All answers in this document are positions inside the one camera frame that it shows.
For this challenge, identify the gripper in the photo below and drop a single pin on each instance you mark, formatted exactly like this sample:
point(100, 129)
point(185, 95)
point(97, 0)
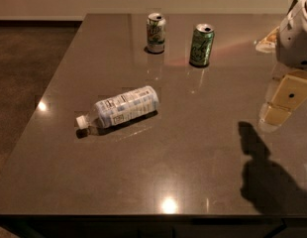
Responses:
point(294, 40)

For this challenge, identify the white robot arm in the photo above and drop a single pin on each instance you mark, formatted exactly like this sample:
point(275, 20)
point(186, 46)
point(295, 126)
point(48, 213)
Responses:
point(289, 43)

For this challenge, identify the blue plastic bottle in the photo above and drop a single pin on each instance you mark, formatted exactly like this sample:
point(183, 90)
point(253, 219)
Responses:
point(121, 108)

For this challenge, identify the green soda can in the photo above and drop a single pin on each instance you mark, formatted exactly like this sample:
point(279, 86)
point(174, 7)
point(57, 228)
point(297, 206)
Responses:
point(201, 45)

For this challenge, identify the white soda can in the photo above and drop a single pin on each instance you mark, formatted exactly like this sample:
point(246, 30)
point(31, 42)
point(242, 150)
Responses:
point(156, 24)

